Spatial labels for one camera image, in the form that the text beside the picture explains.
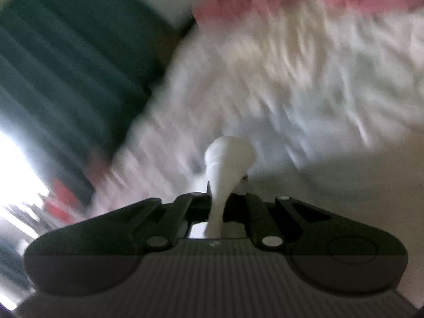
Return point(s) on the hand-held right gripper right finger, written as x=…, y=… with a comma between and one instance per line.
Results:
x=239, y=207

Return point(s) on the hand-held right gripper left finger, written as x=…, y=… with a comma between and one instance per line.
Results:
x=198, y=207

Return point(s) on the white cloth garment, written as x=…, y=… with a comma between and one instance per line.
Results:
x=228, y=159

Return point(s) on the white printed bed sheet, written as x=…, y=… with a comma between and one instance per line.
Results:
x=265, y=89

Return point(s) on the red object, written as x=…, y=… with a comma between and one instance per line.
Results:
x=61, y=198

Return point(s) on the dark green curtain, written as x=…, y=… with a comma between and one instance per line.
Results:
x=66, y=66

